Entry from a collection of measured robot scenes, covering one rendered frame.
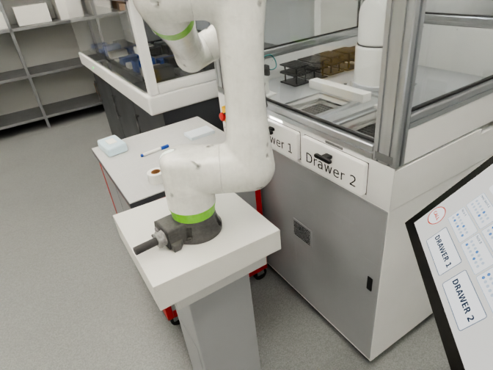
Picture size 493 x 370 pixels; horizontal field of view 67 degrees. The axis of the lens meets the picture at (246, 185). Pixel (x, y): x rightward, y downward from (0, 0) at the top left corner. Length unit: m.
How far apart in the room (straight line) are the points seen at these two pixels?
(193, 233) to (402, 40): 0.70
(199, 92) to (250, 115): 1.31
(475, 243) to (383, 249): 0.59
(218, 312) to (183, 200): 0.39
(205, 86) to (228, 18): 1.35
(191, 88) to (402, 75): 1.37
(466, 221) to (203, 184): 0.56
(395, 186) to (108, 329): 1.51
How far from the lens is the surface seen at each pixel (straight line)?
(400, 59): 1.01
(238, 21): 0.84
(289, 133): 1.38
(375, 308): 1.47
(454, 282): 0.70
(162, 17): 0.87
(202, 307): 1.12
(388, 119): 1.06
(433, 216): 0.82
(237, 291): 1.16
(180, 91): 2.12
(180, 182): 0.93
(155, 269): 0.97
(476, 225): 0.74
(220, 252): 0.98
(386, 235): 1.24
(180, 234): 1.00
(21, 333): 2.28
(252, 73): 0.86
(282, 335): 1.84
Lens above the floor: 1.48
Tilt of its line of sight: 31 degrees down
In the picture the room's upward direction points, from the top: 6 degrees counter-clockwise
